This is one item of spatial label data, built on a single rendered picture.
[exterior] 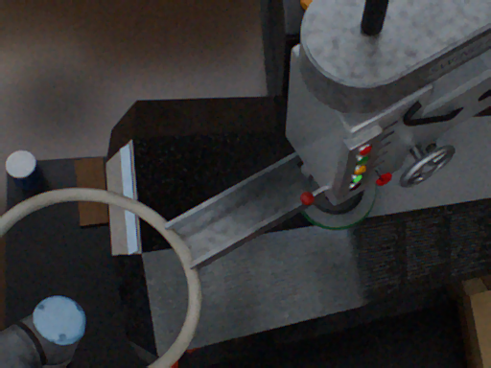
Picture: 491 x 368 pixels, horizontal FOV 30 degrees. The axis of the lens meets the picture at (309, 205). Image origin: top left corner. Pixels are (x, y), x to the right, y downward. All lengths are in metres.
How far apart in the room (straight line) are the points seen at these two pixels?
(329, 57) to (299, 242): 0.90
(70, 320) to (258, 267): 0.90
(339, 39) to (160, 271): 1.01
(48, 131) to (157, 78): 0.45
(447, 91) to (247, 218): 0.56
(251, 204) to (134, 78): 1.45
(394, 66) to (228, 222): 0.69
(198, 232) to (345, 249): 0.50
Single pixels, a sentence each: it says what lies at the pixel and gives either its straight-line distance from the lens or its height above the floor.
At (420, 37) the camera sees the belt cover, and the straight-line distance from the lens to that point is 1.69.
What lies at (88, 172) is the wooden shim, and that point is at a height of 0.03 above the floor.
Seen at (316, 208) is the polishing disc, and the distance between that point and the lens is 2.39.
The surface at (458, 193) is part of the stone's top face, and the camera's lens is 2.52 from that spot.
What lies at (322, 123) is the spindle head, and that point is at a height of 1.42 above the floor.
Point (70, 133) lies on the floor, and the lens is 3.47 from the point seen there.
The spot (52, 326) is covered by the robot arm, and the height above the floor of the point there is 1.52.
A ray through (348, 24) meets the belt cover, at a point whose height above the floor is 1.67.
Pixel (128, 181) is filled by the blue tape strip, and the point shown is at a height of 0.78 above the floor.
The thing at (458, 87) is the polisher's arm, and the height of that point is 1.37.
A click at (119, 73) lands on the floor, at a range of 3.55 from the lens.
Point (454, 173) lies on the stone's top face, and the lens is 2.54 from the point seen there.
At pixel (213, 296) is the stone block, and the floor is 0.69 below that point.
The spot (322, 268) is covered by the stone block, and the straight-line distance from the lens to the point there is 2.50.
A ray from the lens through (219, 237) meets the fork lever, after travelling 2.15.
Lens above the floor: 3.11
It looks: 70 degrees down
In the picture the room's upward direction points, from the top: 9 degrees clockwise
